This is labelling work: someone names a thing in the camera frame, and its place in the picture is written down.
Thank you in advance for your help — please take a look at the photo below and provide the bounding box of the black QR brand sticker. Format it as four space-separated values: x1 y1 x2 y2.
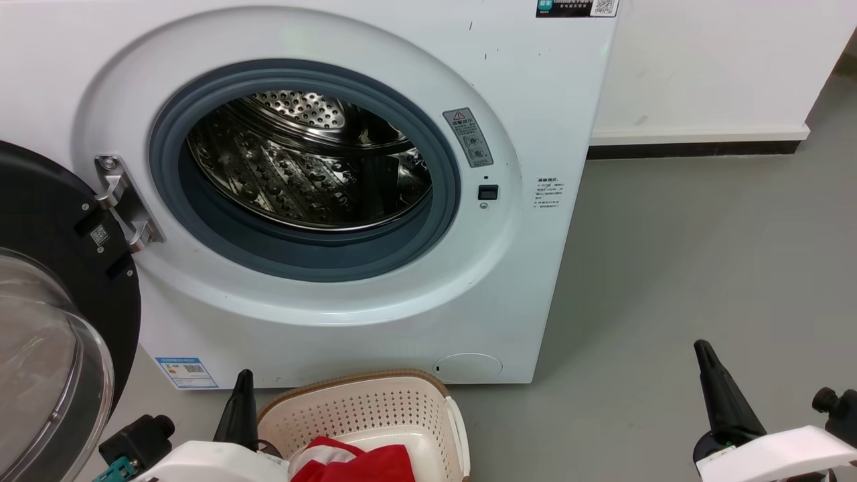
536 0 620 19

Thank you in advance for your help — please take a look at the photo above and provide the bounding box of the red and white garment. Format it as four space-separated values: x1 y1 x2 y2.
288 436 416 482

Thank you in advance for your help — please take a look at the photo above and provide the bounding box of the black round washer door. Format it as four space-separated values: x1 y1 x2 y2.
0 141 143 482

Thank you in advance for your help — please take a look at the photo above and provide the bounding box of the round white filter cover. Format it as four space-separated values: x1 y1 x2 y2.
432 353 504 384

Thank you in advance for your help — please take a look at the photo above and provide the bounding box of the grey rubber door gasket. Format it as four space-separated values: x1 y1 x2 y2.
149 59 461 283

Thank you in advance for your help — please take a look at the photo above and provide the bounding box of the silver metal door hinge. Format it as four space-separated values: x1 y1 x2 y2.
95 155 165 254

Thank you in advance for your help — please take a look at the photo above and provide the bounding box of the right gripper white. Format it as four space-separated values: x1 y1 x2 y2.
693 340 857 482

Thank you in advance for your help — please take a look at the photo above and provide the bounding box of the black wall baseboard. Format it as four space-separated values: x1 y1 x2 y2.
587 139 809 160

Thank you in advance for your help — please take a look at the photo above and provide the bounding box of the blue energy label sticker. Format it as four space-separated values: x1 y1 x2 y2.
155 357 219 390

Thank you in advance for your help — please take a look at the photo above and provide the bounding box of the cream perforated laundry basket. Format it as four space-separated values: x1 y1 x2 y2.
258 370 471 482

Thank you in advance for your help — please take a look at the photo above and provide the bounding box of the teal cable connector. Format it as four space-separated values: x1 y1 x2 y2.
94 457 138 482

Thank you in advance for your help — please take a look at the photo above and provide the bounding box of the white front-load washing machine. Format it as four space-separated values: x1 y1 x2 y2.
0 0 620 390

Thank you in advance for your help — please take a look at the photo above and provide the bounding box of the small printed text label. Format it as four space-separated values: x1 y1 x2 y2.
534 176 565 210

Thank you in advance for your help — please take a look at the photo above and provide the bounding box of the grey warning sticker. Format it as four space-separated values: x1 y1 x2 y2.
443 108 495 169

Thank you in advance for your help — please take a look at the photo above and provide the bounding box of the stainless steel washing machine drum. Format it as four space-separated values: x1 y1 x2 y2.
186 90 433 232

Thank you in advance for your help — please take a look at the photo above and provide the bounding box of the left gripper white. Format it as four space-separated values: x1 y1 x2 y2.
134 370 290 482

